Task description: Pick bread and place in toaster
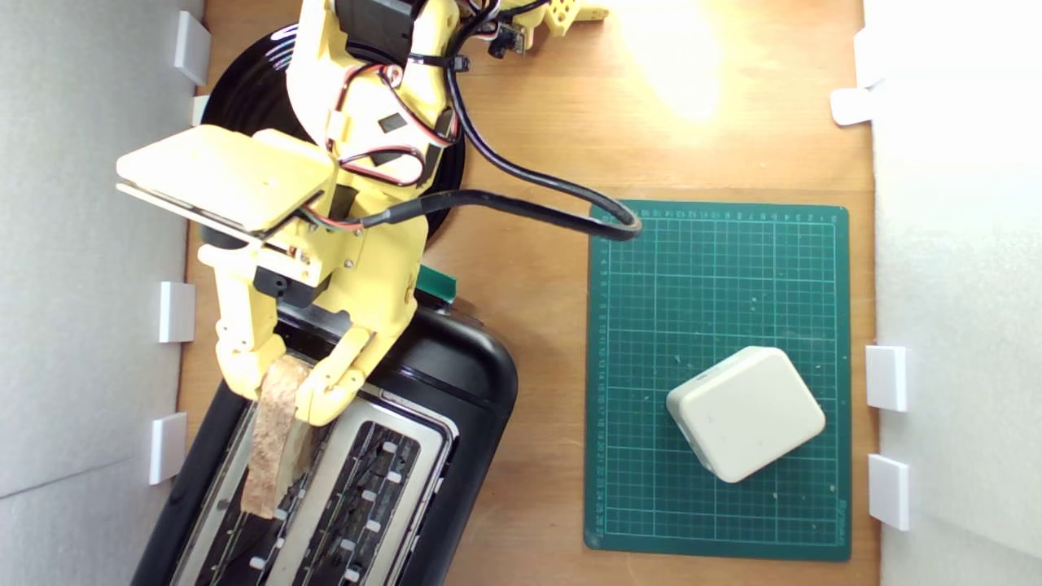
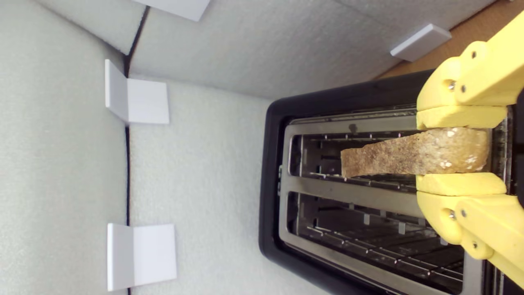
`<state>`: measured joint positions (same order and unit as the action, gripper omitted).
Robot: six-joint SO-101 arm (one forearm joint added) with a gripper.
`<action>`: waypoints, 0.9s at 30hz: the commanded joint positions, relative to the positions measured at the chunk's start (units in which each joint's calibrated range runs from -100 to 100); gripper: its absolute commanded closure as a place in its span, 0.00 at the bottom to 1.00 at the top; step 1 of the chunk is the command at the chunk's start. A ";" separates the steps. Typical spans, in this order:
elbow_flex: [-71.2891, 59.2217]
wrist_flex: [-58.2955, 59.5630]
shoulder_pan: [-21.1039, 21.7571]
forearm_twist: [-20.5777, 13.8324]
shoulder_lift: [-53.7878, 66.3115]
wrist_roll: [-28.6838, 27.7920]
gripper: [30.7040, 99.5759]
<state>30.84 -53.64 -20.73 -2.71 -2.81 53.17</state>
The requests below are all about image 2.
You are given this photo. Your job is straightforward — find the brown bread slice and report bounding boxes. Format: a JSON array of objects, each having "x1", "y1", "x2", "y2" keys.
[{"x1": 340, "y1": 127, "x2": 490, "y2": 178}]

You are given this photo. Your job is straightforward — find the black two-slot toaster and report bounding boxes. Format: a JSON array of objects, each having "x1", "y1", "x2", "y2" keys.
[{"x1": 259, "y1": 69, "x2": 524, "y2": 295}]

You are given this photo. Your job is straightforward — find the white wall clip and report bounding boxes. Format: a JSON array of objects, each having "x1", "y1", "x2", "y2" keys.
[
  {"x1": 106, "y1": 222, "x2": 178, "y2": 292},
  {"x1": 390, "y1": 23, "x2": 452, "y2": 62},
  {"x1": 132, "y1": 0, "x2": 211, "y2": 22},
  {"x1": 104, "y1": 59, "x2": 170, "y2": 125}
]

